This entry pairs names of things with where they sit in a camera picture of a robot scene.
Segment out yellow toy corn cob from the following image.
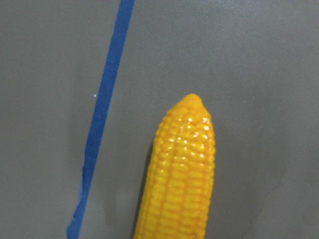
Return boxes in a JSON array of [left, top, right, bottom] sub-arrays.
[[134, 94, 216, 239]]

